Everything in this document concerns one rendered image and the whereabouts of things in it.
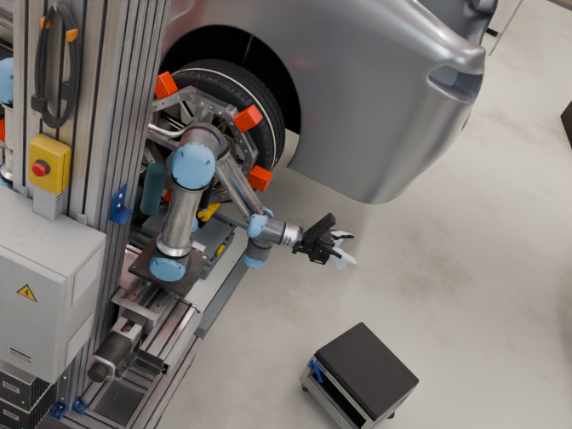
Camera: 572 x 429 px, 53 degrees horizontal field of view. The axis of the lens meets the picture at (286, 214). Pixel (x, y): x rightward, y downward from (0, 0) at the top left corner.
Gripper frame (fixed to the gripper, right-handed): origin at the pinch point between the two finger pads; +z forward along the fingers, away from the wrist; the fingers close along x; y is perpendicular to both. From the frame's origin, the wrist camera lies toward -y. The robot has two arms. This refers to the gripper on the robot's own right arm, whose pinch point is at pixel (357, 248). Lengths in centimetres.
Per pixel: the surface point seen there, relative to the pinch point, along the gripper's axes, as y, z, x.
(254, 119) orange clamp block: 0, -40, -74
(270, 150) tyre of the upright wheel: 15, -28, -83
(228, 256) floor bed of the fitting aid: 101, -28, -113
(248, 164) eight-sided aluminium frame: 22, -36, -77
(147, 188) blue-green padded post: 50, -77, -78
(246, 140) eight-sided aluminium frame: 11, -40, -76
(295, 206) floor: 99, 11, -185
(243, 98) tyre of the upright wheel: -3, -47, -85
